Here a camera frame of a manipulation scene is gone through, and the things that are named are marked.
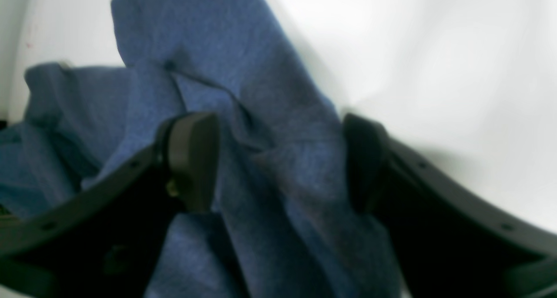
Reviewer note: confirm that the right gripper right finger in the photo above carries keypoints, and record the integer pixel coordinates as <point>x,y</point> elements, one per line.
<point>449,242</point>

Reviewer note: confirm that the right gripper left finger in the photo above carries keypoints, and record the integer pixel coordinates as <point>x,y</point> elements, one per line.
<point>106,242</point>

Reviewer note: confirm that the dark blue T-shirt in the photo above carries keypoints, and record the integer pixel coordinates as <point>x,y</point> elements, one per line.
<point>281,224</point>

